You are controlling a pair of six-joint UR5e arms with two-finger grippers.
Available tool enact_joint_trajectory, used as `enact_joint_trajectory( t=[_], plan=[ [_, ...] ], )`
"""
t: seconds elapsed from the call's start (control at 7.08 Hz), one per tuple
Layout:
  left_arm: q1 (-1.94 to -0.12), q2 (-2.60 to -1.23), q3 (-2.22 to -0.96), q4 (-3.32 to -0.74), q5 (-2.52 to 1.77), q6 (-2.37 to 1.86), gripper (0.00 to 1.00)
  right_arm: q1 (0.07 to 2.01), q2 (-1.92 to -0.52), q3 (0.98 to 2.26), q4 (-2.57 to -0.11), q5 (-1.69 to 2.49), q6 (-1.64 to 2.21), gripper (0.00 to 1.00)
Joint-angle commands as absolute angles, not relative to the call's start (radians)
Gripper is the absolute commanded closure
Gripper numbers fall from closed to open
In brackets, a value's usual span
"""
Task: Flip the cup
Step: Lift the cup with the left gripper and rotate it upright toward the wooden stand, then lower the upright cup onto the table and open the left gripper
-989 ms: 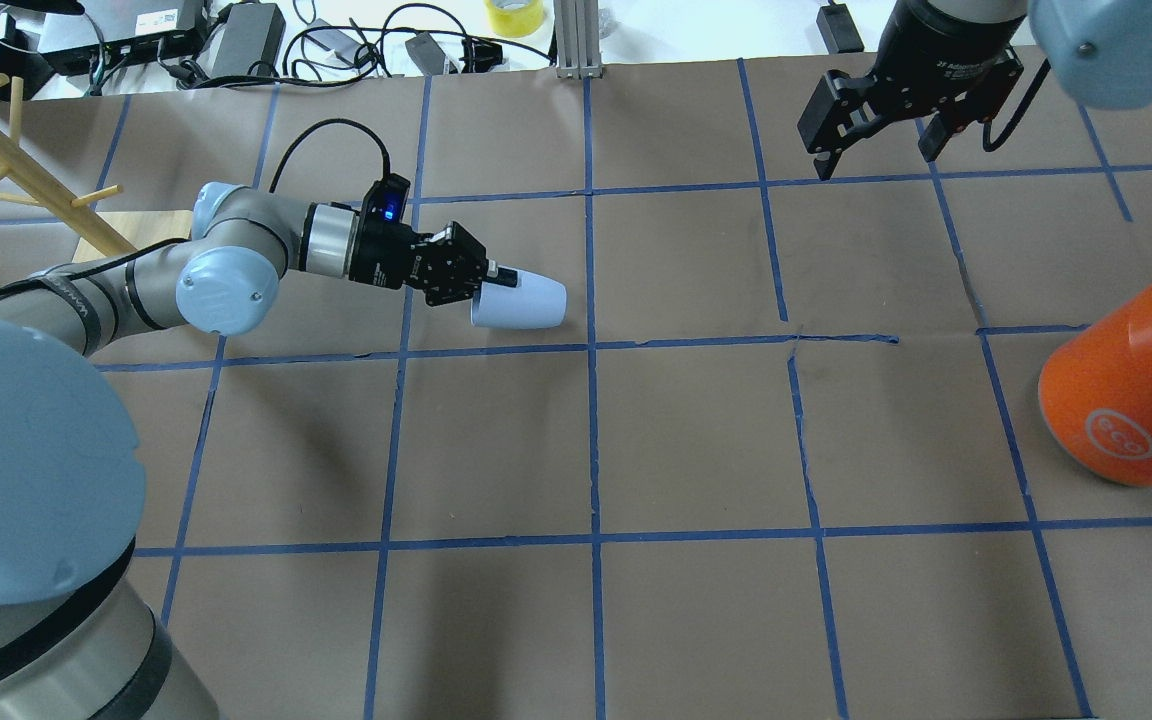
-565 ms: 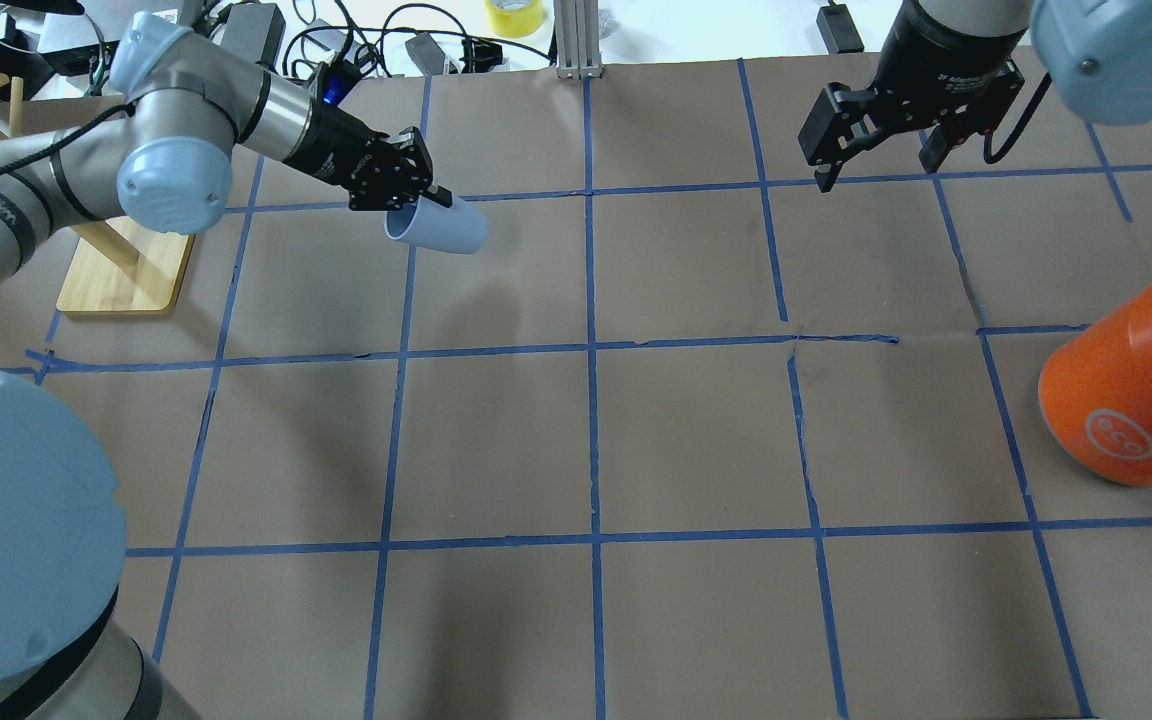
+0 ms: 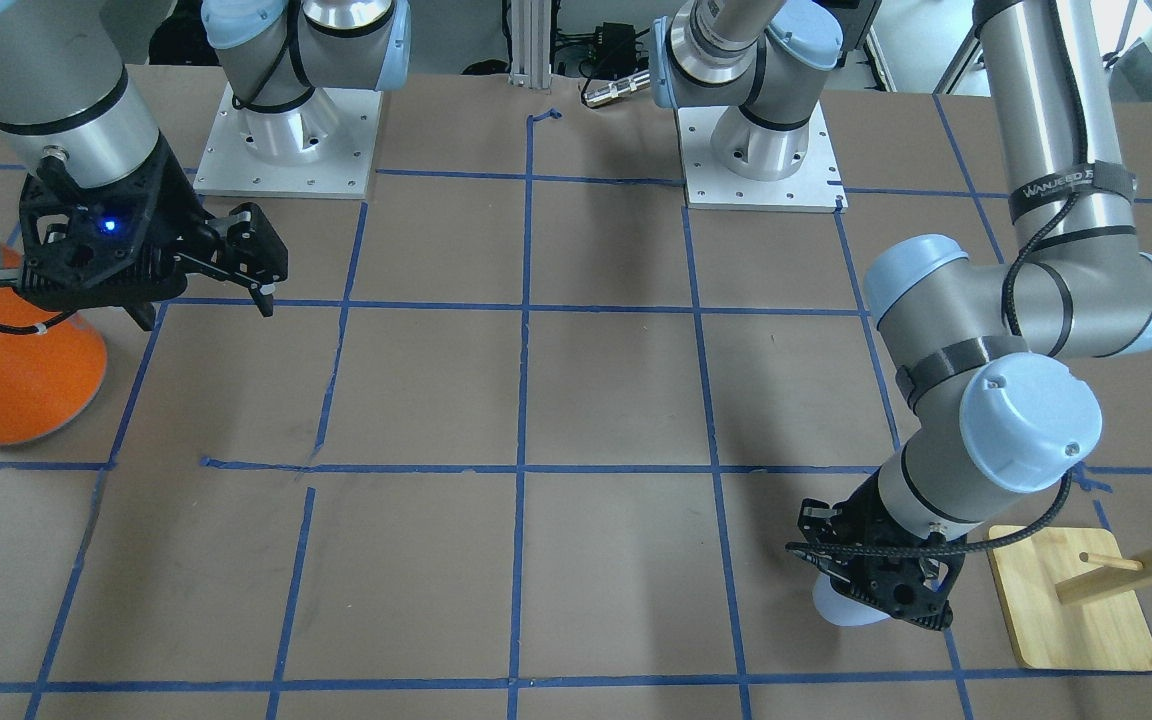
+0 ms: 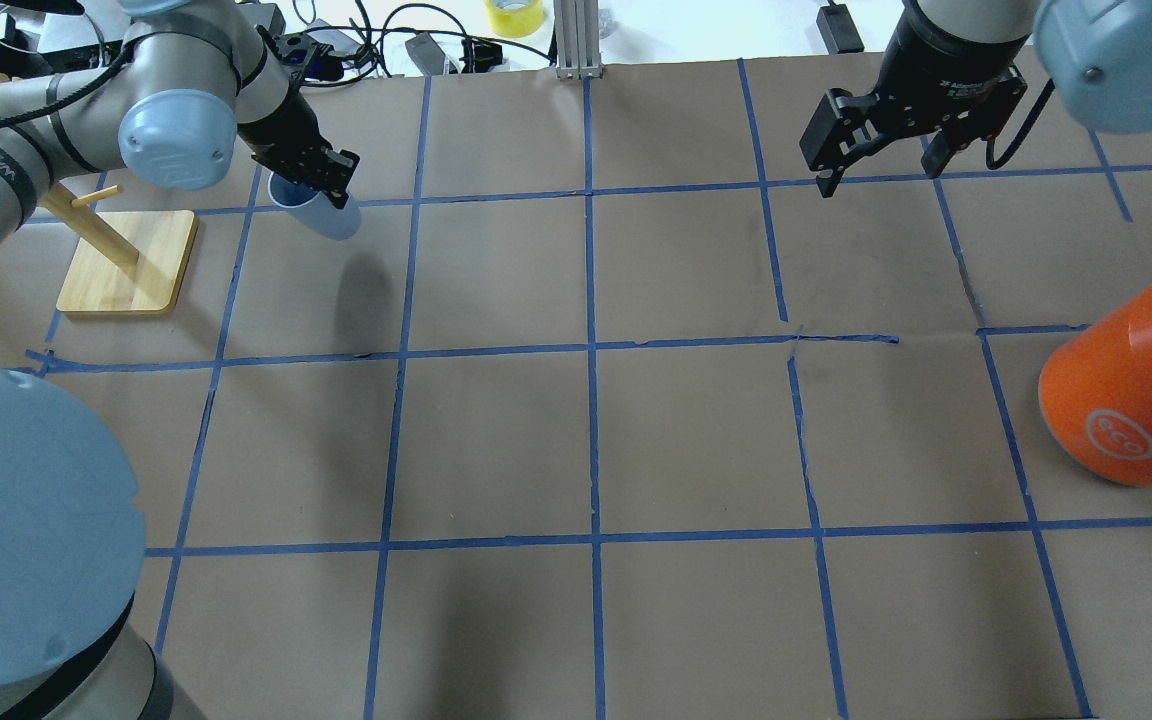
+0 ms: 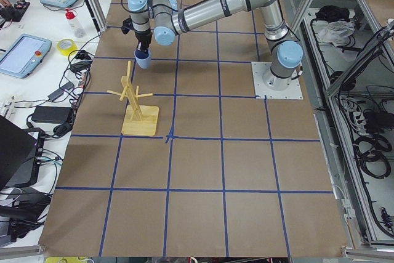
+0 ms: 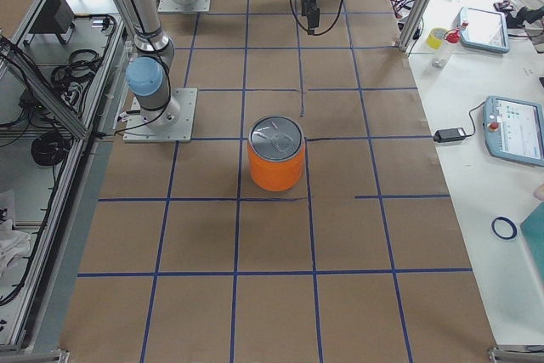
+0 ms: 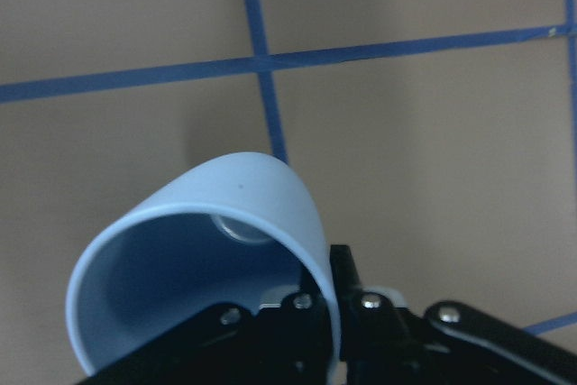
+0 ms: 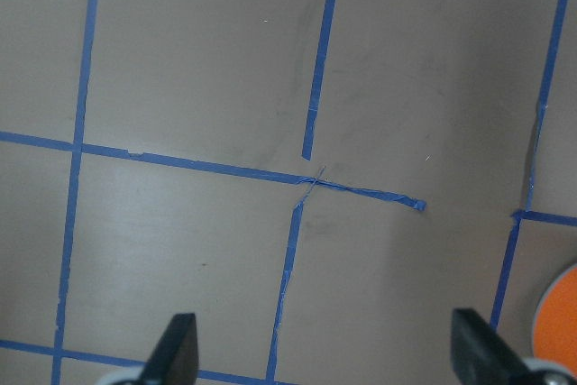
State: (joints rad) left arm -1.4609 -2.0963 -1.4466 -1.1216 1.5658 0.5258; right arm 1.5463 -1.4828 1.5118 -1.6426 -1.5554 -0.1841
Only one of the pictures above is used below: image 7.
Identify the white paper cup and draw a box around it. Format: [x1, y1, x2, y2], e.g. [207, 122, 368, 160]
[65, 152, 342, 374]

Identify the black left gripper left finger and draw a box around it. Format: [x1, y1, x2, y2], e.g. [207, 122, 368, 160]
[82, 291, 334, 384]

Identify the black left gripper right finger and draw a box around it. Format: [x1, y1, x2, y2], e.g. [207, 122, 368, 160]
[330, 244, 576, 384]

